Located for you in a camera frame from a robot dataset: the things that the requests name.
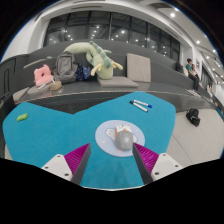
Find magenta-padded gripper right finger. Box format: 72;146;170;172
131;142;184;186

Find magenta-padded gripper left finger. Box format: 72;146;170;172
41;143;92;186

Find grey computer mouse orange accents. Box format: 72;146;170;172
114;123;135;152

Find round light blue mouse pad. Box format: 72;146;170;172
94;119;146;158

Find black bag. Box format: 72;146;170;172
185;107;202;128

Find green rectangular eraser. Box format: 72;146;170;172
16;113;29;122

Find white marker black cap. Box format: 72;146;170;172
129;100;149;113

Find white marker blue cap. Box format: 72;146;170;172
133;99;153;109

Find round grey seat cushion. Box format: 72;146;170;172
24;83;54;98

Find flat light grey cushion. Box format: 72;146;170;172
12;87;31;103

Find pink plush toy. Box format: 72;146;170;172
33;64;55;87

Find dark blue patterned bag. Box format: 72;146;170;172
75;65;93;82

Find flat grey seat cushion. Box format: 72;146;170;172
96;75;140;89

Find person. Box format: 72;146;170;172
185;58;201;93

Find grey backpack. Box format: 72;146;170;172
53;50;79;84

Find upright grey square cushion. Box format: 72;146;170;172
125;52;152;84

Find green dragon plush toy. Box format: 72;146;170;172
63;40;124;80

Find ceiling lights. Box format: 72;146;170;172
168;11;221;56

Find dark glass window wall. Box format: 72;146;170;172
43;10;183;63

